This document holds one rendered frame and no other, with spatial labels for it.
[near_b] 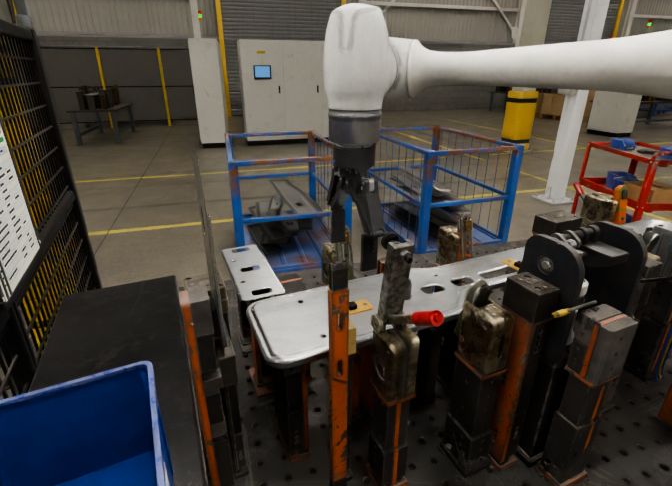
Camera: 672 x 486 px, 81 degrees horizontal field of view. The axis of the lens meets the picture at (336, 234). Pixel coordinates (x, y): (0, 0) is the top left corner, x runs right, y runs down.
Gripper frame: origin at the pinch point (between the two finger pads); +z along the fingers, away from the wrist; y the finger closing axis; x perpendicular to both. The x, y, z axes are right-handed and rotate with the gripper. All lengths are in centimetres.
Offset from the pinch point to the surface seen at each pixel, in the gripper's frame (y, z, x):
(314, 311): 2.3, 13.7, 7.2
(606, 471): -34, 44, -42
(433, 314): -25.8, -1.0, 0.1
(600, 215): 17, 13, -102
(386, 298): -15.7, 1.8, 1.5
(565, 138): 247, 38, -389
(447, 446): -17.1, 41.5, -15.0
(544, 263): -20.3, -0.7, -27.9
